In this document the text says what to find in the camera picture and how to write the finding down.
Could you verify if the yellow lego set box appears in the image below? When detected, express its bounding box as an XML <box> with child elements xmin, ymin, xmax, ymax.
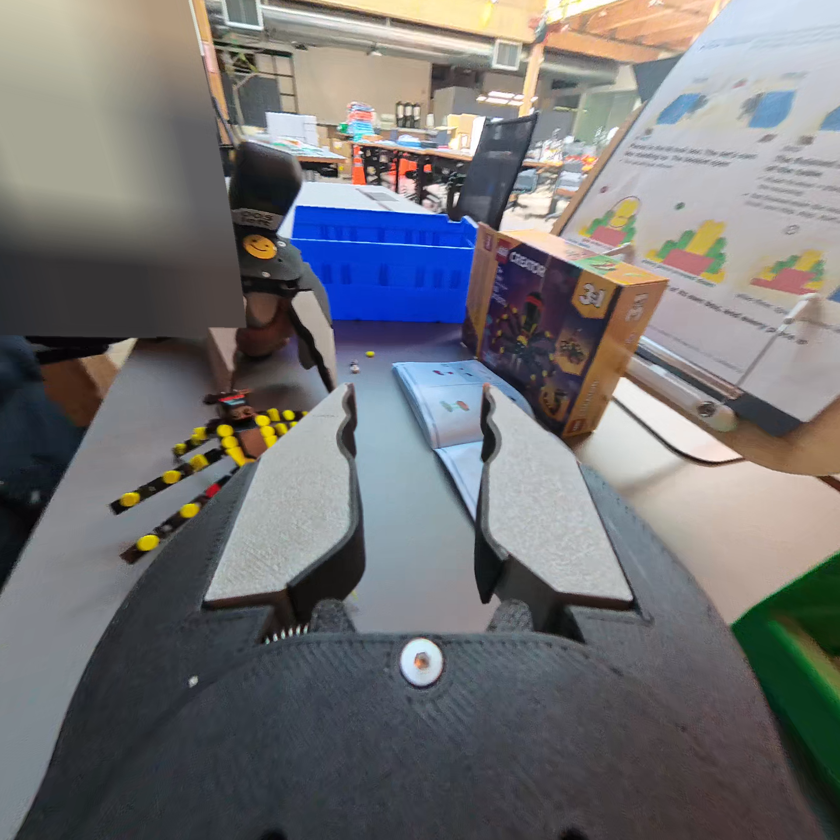
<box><xmin>461</xmin><ymin>222</ymin><xmax>669</xmax><ymax>439</ymax></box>

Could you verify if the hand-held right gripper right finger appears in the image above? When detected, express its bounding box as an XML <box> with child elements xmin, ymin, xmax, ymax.
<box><xmin>472</xmin><ymin>382</ymin><xmax>635</xmax><ymax>632</ymax></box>

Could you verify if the blue plastic bin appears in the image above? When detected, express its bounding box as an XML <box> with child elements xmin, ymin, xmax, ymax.
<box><xmin>279</xmin><ymin>205</ymin><xmax>479</xmax><ymax>324</ymax></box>

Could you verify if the green plastic bin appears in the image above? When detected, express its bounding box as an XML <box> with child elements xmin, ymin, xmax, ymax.
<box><xmin>731</xmin><ymin>554</ymin><xmax>840</xmax><ymax>798</ymax></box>

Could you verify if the black and yellow lego spider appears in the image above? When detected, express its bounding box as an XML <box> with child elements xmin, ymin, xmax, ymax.
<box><xmin>109</xmin><ymin>388</ymin><xmax>309</xmax><ymax>565</ymax></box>

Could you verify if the long wooden work table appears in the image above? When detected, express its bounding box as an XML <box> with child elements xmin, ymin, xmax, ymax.
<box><xmin>348</xmin><ymin>134</ymin><xmax>565</xmax><ymax>204</ymax></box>

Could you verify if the wooden poster stand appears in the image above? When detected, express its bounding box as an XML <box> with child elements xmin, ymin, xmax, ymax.
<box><xmin>550</xmin><ymin>101</ymin><xmax>840</xmax><ymax>476</ymax></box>

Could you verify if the lego instruction booklet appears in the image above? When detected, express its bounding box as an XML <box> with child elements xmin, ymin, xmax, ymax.
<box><xmin>392</xmin><ymin>360</ymin><xmax>519</xmax><ymax>521</ymax></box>

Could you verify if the person's left hand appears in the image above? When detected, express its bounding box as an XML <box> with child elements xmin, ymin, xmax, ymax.
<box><xmin>234</xmin><ymin>294</ymin><xmax>298</xmax><ymax>359</ymax></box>

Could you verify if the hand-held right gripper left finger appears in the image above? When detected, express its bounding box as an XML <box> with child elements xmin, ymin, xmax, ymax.
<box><xmin>203</xmin><ymin>382</ymin><xmax>366</xmax><ymax>627</ymax></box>

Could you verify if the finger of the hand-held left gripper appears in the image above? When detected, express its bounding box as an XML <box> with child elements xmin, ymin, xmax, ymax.
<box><xmin>287</xmin><ymin>282</ymin><xmax>337</xmax><ymax>395</ymax></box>

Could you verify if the white flat-topped box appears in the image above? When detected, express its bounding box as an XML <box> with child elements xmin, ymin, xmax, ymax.
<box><xmin>289</xmin><ymin>181</ymin><xmax>437</xmax><ymax>216</ymax></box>

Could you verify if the black mesh office chair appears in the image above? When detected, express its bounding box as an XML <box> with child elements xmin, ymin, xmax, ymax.
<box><xmin>448</xmin><ymin>113</ymin><xmax>539</xmax><ymax>231</ymax></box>

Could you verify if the stack of colourful boxes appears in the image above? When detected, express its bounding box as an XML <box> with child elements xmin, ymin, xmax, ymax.
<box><xmin>341</xmin><ymin>101</ymin><xmax>379</xmax><ymax>139</ymax></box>

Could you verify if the metal ventilation duct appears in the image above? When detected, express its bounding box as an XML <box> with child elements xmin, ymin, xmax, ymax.
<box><xmin>259</xmin><ymin>5</ymin><xmax>546</xmax><ymax>67</ymax></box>

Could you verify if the white printed instruction poster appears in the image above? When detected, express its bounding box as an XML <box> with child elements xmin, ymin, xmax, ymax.
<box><xmin>558</xmin><ymin>0</ymin><xmax>840</xmax><ymax>424</ymax></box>

